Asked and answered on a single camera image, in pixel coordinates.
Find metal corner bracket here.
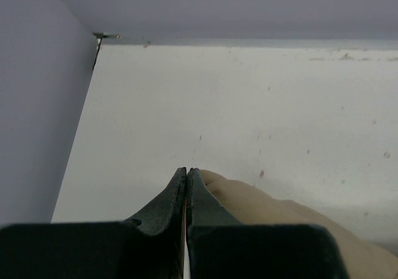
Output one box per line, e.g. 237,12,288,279
91,32,121,71

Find beige t shirt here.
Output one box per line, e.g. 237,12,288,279
200,170,397,278

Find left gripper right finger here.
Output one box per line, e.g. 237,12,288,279
186,168,242,278

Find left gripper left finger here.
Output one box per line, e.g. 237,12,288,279
124,167,187,278

